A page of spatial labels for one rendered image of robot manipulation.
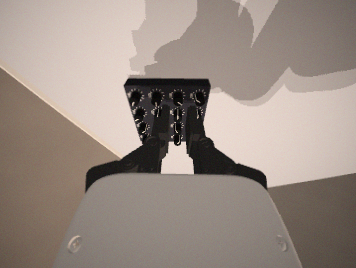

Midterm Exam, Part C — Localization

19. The black knob box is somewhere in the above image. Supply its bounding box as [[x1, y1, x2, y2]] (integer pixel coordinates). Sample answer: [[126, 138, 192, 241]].
[[123, 78, 211, 146]]

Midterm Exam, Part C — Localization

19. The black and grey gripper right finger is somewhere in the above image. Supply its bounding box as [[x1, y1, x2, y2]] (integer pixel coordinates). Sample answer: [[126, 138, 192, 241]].
[[185, 106, 267, 191]]

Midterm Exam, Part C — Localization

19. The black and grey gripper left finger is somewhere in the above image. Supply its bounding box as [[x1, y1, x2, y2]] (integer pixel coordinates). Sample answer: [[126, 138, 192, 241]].
[[85, 105, 170, 193]]

